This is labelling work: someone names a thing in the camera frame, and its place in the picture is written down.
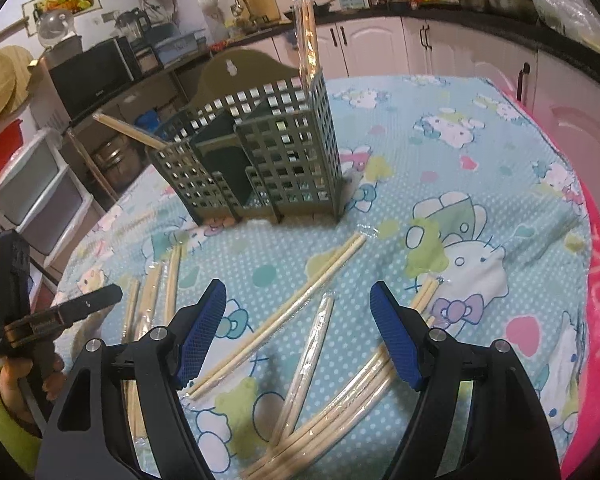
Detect large metal bowl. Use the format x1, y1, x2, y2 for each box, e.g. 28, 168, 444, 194
482, 0, 540, 18

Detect blue plastic box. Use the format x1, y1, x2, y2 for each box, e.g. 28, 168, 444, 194
152, 32, 206, 67

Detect wooden chopstick pair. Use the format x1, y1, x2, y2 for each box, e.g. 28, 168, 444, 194
93, 112, 168, 152
291, 0, 320, 83

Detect white kitchen cabinets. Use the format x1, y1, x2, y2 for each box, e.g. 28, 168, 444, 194
275, 12, 600, 201

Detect person's left forearm green sleeve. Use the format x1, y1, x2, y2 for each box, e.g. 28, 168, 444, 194
0, 365, 45, 478

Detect fruit wall picture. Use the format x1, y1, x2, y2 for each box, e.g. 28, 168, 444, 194
21, 0, 102, 17

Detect wooden kitchen shelf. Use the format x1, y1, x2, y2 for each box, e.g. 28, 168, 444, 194
45, 55, 216, 201

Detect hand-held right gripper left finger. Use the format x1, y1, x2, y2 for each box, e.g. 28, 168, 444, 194
35, 279, 227, 480

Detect steel pot with lid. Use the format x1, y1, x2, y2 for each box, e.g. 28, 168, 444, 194
91, 137, 142, 188

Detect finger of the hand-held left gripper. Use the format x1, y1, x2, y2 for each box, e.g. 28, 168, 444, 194
50, 284, 124, 322

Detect round wooden board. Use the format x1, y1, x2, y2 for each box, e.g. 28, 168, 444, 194
5, 45, 35, 111

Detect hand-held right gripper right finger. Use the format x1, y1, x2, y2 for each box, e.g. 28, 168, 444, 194
370, 281, 563, 480

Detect red plastic basin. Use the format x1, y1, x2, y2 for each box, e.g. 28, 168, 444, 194
0, 119, 23, 188

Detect white container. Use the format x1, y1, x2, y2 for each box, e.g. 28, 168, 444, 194
201, 0, 231, 36

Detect black kitchen countertop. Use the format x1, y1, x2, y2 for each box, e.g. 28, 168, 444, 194
207, 2, 600, 86

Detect green perforated utensil holder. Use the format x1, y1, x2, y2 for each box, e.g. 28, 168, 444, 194
147, 45, 344, 227

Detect dark pot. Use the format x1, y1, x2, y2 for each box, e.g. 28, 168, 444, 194
42, 35, 83, 56

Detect person's left hand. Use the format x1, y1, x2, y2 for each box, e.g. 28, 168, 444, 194
0, 354, 67, 425

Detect black microwave oven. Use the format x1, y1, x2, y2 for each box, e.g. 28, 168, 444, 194
46, 36, 142, 120

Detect glass pot lid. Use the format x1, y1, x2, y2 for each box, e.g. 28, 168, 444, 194
36, 9, 77, 45

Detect clear plastic bag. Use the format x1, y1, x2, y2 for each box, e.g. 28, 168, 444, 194
527, 0, 600, 58

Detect black kitchen appliance jug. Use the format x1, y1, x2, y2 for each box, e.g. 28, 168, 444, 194
114, 9, 147, 43

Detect white plastic drawer cabinet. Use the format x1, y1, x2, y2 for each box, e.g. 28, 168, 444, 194
0, 127, 108, 281

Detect pile of chopsticks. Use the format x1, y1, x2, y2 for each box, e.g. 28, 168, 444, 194
121, 232, 442, 480

